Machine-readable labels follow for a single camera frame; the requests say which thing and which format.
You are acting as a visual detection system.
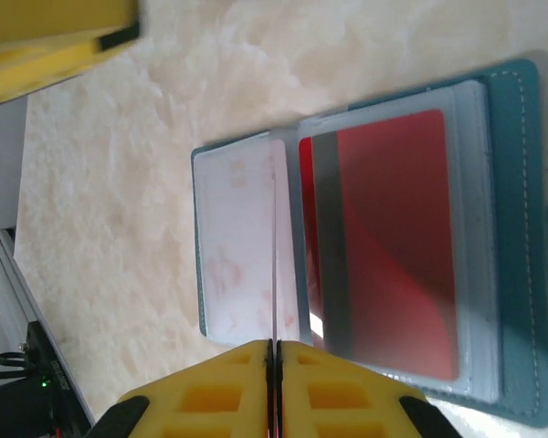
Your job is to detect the aluminium mounting rail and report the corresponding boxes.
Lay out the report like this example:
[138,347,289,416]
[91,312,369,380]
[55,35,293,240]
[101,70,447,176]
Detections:
[0,227,97,425]

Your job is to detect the plain white card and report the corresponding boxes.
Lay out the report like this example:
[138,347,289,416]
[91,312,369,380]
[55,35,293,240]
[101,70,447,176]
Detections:
[269,139,300,348]

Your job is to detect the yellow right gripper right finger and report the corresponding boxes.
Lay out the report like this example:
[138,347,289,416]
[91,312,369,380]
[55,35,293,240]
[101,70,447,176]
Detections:
[276,340,458,438]

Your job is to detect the white card with pink print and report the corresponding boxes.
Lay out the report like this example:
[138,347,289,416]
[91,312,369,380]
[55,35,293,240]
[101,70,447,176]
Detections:
[195,140,275,344]

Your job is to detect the red card with grey stripe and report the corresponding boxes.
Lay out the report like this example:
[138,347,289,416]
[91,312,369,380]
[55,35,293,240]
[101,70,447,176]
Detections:
[299,109,462,382]

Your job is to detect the blue leather card holder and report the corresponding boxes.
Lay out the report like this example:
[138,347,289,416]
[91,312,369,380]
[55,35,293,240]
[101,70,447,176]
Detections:
[190,57,548,423]

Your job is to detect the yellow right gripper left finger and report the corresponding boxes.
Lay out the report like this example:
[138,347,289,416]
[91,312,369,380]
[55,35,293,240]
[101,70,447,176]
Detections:
[89,339,271,438]

